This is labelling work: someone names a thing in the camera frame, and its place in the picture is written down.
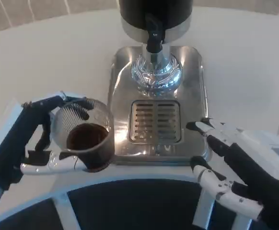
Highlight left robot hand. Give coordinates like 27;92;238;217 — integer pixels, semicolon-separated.
0;90;94;192

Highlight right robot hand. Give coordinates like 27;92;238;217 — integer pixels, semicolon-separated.
186;117;279;230

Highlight clear ribbed glass cup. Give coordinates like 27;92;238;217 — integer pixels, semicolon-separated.
50;97;116;173

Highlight steel drip tray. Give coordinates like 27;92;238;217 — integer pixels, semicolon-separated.
106;46;213;166

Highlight slotted steel drip grid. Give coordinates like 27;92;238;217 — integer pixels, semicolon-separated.
129;100;185;145

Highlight black dispenser tap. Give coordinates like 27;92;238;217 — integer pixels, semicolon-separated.
144;13;166;54

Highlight black and steel drink dispenser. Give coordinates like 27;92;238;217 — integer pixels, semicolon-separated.
118;0;193;93

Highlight white curved frame, dark panels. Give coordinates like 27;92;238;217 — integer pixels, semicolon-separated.
0;165;253;230

